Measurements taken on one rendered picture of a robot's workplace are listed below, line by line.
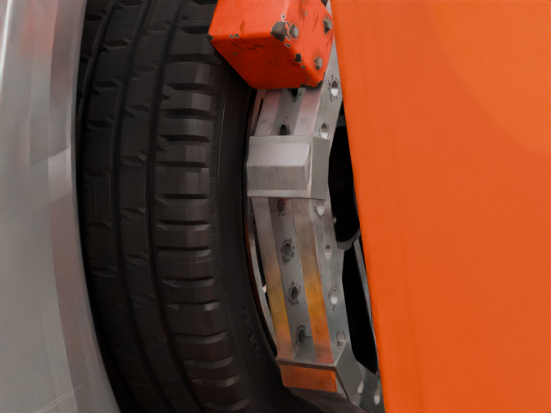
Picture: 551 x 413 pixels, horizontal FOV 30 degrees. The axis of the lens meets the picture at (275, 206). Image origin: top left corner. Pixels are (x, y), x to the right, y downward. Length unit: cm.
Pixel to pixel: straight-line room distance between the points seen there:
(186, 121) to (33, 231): 17
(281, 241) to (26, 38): 29
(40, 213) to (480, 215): 46
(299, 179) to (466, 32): 46
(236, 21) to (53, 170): 20
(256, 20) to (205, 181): 15
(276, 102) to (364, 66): 47
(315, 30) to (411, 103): 45
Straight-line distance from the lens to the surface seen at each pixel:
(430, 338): 52
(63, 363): 89
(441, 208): 49
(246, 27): 88
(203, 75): 93
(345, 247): 121
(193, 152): 91
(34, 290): 85
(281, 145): 92
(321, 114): 92
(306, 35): 90
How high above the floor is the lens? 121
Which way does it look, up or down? 18 degrees down
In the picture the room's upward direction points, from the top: 9 degrees counter-clockwise
